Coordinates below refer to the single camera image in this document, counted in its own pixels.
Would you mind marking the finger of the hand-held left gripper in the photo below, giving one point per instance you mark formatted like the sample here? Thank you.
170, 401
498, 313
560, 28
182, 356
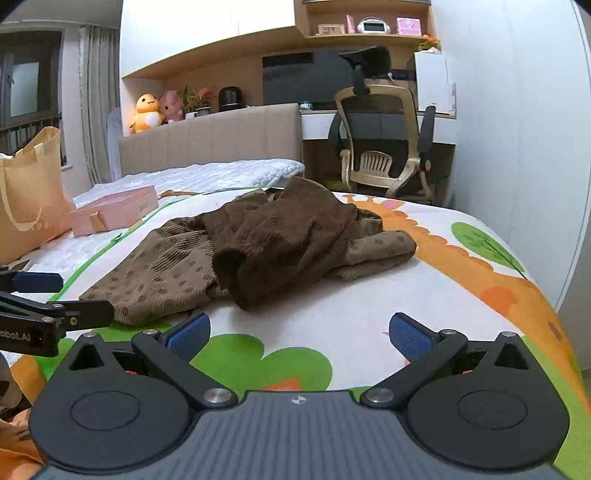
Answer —
37, 281
87, 314

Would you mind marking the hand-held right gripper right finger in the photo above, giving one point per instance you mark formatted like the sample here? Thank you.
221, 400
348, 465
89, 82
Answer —
408, 337

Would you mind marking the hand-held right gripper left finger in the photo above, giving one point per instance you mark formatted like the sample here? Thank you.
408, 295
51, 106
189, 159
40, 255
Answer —
189, 334

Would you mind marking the brown dotted knit garment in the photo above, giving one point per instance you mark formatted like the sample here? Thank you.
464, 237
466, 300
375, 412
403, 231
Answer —
277, 230

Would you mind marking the beige tote bag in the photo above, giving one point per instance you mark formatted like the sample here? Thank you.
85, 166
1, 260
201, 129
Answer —
32, 198

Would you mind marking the cartoon animal printed blanket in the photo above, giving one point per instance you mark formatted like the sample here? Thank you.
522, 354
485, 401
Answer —
323, 304

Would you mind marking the pink gift box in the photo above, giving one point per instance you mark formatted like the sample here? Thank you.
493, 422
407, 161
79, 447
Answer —
111, 210

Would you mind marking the orange cloth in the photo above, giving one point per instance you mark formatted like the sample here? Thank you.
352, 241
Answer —
18, 443

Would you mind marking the grey curtain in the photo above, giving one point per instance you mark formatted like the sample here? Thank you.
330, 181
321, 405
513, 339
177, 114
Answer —
99, 115

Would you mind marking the dark framed window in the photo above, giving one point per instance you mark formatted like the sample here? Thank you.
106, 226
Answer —
27, 83

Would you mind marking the yellow duck plush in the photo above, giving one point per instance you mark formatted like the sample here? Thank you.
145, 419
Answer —
147, 113

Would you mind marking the beige padded headboard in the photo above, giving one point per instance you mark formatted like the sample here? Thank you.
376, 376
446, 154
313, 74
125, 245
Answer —
207, 134

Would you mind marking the beige mesh office chair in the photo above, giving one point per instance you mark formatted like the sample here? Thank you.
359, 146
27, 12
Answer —
369, 124

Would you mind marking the pink plush toy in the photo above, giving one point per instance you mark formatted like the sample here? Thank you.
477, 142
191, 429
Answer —
171, 106

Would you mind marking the white wardrobe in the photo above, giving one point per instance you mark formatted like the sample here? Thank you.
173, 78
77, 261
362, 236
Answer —
508, 138

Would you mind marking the white desk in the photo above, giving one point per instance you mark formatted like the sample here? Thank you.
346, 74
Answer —
316, 124

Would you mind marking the potted plant with red leaves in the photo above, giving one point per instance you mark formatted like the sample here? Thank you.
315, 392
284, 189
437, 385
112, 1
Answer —
198, 99

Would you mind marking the white desktop cabinet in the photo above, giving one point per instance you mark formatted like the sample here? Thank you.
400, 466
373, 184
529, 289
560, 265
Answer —
431, 83

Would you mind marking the black monitor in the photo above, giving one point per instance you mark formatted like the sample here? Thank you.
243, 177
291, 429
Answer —
300, 78

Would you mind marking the orange flowers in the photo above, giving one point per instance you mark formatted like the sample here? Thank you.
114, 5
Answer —
429, 44

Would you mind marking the pink square box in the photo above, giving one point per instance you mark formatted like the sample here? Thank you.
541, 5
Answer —
409, 26

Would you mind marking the white clock radio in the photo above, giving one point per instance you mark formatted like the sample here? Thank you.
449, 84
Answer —
374, 25

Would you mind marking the small pink upright item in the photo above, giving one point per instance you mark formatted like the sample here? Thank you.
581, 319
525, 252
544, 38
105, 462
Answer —
351, 24

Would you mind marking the white wall cabinet wood trim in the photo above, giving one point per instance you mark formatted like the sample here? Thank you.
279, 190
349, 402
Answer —
207, 23

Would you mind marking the wooden wall shelf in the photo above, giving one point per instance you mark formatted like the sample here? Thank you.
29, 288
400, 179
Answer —
323, 37

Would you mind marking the small photo frame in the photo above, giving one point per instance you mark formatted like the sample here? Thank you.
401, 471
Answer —
331, 29

